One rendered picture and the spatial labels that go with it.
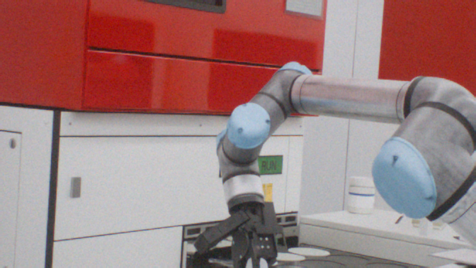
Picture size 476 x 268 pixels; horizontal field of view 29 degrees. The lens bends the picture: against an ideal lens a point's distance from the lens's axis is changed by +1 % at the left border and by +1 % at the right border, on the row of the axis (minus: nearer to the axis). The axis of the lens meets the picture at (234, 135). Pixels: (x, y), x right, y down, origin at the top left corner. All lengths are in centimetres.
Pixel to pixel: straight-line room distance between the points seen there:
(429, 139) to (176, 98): 65
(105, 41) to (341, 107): 46
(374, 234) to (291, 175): 26
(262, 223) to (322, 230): 61
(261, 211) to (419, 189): 45
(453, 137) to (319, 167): 378
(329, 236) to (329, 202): 299
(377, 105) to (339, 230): 78
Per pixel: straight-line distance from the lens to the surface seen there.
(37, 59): 181
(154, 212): 195
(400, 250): 223
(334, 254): 223
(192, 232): 205
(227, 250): 240
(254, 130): 166
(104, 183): 183
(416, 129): 143
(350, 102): 162
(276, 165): 227
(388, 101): 157
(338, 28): 527
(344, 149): 541
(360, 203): 251
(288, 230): 233
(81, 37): 172
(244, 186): 173
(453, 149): 143
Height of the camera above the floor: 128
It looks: 3 degrees down
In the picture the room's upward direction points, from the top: 4 degrees clockwise
